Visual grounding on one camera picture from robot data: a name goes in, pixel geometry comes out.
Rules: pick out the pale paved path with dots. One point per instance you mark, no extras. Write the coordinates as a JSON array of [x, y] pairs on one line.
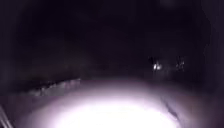
[[110, 96]]

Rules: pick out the dark verge strip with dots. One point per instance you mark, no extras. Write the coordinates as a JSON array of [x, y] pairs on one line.
[[46, 87]]

